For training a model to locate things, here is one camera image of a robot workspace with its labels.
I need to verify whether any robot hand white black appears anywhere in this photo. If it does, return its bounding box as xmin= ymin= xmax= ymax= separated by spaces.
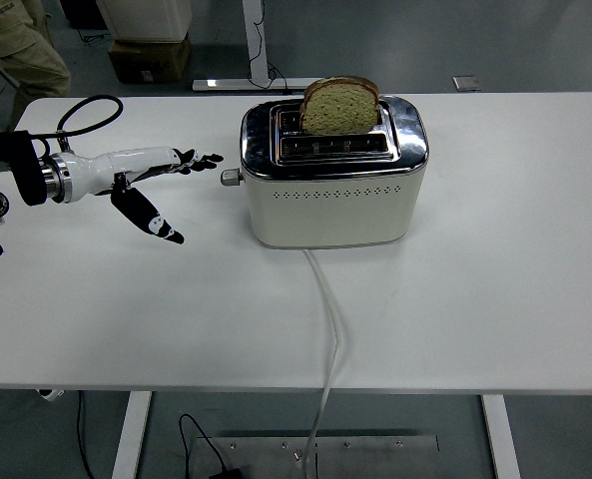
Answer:
xmin=59 ymin=146 xmax=225 ymax=245

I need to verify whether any cream toaster chrome top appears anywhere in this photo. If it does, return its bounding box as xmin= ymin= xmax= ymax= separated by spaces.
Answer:
xmin=239 ymin=94 xmax=430 ymax=249

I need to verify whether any brown cardboard box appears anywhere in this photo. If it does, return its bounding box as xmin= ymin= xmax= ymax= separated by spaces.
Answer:
xmin=108 ymin=32 xmax=193 ymax=84

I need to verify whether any person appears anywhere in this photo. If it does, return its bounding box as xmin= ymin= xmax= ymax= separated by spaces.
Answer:
xmin=0 ymin=0 xmax=72 ymax=126

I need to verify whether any white cabinet unit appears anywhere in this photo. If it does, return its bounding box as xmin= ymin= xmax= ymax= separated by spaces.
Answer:
xmin=95 ymin=0 xmax=195 ymax=44

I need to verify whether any black box on floor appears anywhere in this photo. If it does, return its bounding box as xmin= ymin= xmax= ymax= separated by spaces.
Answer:
xmin=59 ymin=0 xmax=110 ymax=30

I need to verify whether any brown bread slice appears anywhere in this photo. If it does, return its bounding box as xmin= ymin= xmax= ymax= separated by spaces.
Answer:
xmin=298 ymin=75 xmax=380 ymax=136

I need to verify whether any white table leg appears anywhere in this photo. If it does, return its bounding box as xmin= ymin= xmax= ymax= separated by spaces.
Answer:
xmin=479 ymin=393 xmax=522 ymax=479
xmin=111 ymin=390 xmax=153 ymax=479

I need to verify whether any white desk leg frame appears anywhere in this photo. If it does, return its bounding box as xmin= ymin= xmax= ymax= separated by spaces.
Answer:
xmin=192 ymin=0 xmax=321 ymax=94

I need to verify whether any black cable on desk leg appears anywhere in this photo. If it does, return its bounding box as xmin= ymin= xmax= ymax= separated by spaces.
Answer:
xmin=248 ymin=0 xmax=296 ymax=96

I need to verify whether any thin black hanging cable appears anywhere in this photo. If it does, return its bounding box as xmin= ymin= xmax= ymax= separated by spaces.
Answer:
xmin=75 ymin=390 xmax=97 ymax=479

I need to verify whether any white toaster power cord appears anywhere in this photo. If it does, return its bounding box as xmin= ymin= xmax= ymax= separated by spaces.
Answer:
xmin=295 ymin=247 xmax=345 ymax=479

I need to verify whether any black cable with adapter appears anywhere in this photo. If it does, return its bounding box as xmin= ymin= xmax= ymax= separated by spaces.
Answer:
xmin=178 ymin=412 xmax=245 ymax=479

